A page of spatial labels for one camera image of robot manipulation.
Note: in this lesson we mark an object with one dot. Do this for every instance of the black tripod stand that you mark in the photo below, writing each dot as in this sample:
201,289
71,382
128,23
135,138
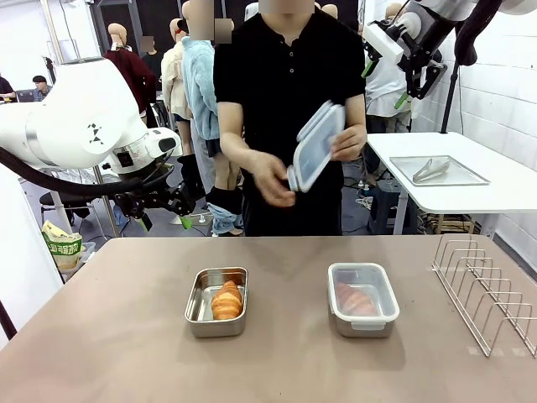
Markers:
451,96

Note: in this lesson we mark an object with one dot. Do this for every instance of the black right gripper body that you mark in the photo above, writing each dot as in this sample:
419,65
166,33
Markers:
419,56

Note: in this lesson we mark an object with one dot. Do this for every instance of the background man in black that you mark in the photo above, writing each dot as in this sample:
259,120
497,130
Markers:
153,63

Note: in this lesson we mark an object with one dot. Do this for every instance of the flat metal tray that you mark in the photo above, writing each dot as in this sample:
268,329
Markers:
465,174

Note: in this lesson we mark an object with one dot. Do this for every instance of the green printed snack bag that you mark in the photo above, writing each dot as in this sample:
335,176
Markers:
63,247

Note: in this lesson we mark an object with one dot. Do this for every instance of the rectangular stainless steel container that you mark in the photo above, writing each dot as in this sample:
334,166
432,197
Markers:
365,331
197,325

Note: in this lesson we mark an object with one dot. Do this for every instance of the mannequin in beige shirt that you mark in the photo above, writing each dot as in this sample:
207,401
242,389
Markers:
172,80

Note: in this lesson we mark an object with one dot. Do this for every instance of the golden brown croissant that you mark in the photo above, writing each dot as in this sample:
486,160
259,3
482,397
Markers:
227,300
356,300

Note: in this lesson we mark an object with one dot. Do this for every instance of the white floor power strip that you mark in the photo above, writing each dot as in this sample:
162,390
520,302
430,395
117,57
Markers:
203,218

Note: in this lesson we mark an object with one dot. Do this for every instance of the person's right hand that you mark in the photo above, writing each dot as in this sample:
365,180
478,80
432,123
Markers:
272,180

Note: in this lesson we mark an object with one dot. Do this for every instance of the black office chair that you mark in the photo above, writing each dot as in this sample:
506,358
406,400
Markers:
54,205

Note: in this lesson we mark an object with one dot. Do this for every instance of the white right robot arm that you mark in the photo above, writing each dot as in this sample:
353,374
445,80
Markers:
409,23

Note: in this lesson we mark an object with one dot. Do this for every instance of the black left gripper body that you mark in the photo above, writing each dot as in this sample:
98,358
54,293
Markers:
151,201

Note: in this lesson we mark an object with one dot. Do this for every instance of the person in black shirt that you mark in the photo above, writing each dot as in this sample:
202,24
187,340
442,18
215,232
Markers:
272,84

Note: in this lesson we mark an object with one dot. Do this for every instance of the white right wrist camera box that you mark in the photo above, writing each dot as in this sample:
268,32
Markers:
384,42

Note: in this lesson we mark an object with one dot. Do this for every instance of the person's right forearm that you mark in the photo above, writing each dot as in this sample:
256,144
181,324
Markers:
239,149

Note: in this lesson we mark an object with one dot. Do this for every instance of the person's left forearm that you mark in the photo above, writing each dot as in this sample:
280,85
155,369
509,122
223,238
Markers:
356,111

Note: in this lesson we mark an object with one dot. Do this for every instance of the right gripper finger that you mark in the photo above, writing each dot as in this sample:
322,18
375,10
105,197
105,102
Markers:
369,67
432,77

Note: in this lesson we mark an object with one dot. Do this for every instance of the black stand leg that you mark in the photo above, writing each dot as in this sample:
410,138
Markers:
8,321

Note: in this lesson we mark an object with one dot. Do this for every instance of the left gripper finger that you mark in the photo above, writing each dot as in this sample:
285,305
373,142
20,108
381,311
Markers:
144,220
184,201

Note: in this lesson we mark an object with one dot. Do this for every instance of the white side table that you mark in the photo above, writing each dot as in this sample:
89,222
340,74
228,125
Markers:
512,189

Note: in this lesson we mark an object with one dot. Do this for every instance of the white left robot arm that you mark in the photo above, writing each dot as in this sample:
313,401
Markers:
84,109

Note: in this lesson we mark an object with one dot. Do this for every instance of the metal tongs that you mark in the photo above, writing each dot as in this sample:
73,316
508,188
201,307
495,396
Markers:
432,170

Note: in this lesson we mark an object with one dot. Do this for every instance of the tall black boot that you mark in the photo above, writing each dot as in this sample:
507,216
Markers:
191,176

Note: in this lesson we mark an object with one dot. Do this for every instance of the translucent white-rimmed container lid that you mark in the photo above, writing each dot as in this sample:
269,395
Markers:
377,277
314,155

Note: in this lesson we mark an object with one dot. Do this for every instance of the clear plastic bin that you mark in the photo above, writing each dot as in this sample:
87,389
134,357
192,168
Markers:
88,252

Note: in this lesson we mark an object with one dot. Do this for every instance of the mannequin in maroon top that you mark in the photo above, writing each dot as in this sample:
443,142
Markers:
144,80

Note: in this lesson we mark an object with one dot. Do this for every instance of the mannequin in light blue fleece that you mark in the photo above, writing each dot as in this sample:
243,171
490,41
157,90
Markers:
199,84

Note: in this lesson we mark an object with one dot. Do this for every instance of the person's left hand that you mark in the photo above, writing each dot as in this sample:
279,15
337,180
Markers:
350,142

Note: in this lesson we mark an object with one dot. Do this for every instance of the dark gray stool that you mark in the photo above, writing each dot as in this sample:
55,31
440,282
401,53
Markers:
388,205

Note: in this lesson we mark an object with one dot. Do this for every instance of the blue jeans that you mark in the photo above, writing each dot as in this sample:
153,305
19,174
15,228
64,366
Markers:
224,220

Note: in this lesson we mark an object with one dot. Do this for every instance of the black ankle boot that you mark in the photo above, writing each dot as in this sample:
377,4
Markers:
222,197

